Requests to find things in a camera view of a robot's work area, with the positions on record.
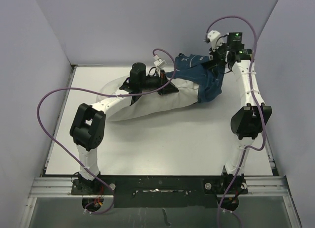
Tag dark blue embroidered pillowcase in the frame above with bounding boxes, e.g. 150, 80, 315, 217
174, 53, 225, 103

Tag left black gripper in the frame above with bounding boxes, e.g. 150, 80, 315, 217
139, 69, 179, 95

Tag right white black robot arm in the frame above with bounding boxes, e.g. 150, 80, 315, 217
206, 30, 272, 175

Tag white pillow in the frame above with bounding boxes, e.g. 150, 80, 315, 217
92, 78, 199, 122

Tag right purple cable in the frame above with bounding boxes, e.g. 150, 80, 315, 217
205, 15, 268, 228

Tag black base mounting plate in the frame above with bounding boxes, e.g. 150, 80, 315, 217
71, 173, 248, 211

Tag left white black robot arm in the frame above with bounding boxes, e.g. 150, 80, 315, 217
69, 63, 179, 194

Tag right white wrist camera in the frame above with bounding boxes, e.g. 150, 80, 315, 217
205, 30, 224, 52

